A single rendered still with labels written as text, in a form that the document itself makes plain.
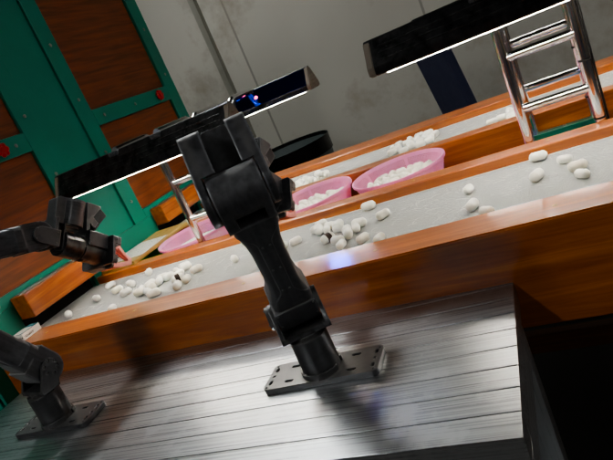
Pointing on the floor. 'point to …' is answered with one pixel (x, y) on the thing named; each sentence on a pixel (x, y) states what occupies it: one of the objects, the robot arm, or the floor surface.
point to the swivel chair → (446, 81)
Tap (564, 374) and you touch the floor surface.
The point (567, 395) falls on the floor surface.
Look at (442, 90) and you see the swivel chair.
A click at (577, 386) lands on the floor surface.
